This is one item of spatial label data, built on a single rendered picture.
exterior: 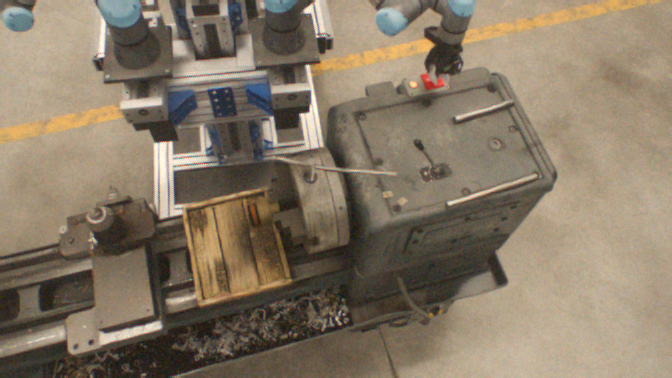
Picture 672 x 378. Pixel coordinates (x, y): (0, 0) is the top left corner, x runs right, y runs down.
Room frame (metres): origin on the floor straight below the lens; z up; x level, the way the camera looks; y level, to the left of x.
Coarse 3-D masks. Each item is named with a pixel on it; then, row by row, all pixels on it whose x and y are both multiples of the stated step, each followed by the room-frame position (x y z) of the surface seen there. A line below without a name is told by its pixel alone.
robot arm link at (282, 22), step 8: (264, 0) 1.31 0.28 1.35; (272, 0) 1.28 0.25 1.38; (280, 0) 1.28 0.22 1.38; (288, 0) 1.28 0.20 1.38; (296, 0) 1.30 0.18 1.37; (304, 0) 1.33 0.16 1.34; (272, 8) 1.28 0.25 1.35; (280, 8) 1.27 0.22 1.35; (288, 8) 1.28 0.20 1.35; (296, 8) 1.30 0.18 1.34; (304, 8) 1.33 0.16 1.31; (272, 16) 1.28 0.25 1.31; (280, 16) 1.27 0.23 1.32; (288, 16) 1.28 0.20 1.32; (296, 16) 1.30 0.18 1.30; (272, 24) 1.28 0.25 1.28; (280, 24) 1.27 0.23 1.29; (288, 24) 1.28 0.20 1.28; (296, 24) 1.30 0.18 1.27
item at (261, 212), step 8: (256, 200) 0.73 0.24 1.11; (264, 200) 0.72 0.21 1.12; (248, 208) 0.69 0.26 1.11; (256, 208) 0.70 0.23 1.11; (264, 208) 0.70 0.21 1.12; (272, 208) 0.70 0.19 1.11; (256, 216) 0.67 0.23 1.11; (264, 216) 0.67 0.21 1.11; (272, 216) 0.68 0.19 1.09; (256, 224) 0.66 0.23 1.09; (264, 224) 0.66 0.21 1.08; (272, 224) 0.66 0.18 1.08
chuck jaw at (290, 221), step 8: (296, 208) 0.71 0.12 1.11; (280, 216) 0.68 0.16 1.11; (288, 216) 0.68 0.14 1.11; (296, 216) 0.68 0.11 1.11; (280, 224) 0.66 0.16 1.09; (288, 224) 0.65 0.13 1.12; (296, 224) 0.65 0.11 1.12; (288, 232) 0.64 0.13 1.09; (296, 232) 0.62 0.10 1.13; (304, 232) 0.62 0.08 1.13; (296, 240) 0.60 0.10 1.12; (304, 240) 0.61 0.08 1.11; (312, 240) 0.61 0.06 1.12
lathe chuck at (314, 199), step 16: (304, 160) 0.81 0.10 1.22; (320, 160) 0.81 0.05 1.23; (320, 176) 0.76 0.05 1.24; (304, 192) 0.70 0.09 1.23; (320, 192) 0.71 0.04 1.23; (304, 208) 0.66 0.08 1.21; (320, 208) 0.67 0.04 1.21; (304, 224) 0.64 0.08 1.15; (320, 224) 0.64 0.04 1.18; (336, 224) 0.64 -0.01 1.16; (320, 240) 0.61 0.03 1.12; (336, 240) 0.62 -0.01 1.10
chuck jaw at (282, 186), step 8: (280, 168) 0.80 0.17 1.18; (288, 168) 0.81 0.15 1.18; (280, 176) 0.78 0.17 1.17; (288, 176) 0.79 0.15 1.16; (272, 184) 0.76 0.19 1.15; (280, 184) 0.76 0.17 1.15; (288, 184) 0.77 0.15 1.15; (272, 192) 0.74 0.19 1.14; (280, 192) 0.75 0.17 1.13; (288, 192) 0.75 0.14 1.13; (272, 200) 0.72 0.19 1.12
